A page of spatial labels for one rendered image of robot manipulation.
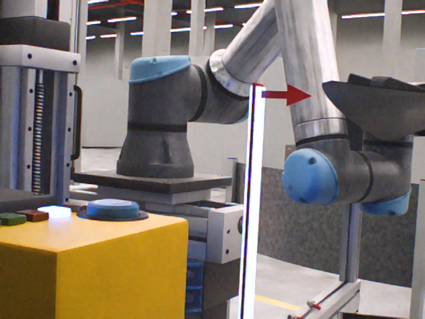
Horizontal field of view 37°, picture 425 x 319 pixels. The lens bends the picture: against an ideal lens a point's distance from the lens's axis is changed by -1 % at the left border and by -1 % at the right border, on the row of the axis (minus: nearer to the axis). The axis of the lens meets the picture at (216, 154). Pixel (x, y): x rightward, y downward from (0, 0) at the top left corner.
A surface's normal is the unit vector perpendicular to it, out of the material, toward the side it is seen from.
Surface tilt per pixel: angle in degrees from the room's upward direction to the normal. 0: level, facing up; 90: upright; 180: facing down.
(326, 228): 90
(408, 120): 163
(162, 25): 90
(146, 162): 73
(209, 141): 90
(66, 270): 90
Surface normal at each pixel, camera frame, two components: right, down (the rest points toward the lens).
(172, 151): 0.56, -0.23
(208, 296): 0.87, 0.07
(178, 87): 0.59, 0.07
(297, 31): -0.49, -0.10
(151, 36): -0.67, 0.00
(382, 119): -0.03, 0.97
